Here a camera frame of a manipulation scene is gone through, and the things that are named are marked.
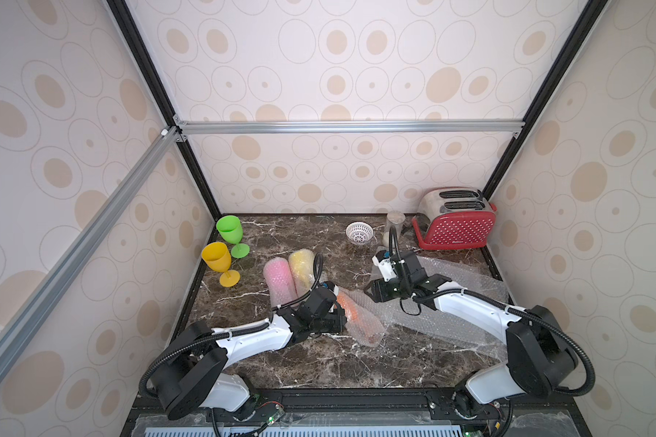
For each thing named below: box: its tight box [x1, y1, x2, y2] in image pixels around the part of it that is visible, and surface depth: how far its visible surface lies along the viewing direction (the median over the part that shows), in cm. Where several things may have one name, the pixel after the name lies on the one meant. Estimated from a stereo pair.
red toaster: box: [412, 186, 497, 251], surface depth 105 cm
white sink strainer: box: [345, 221, 374, 246], surface depth 112 cm
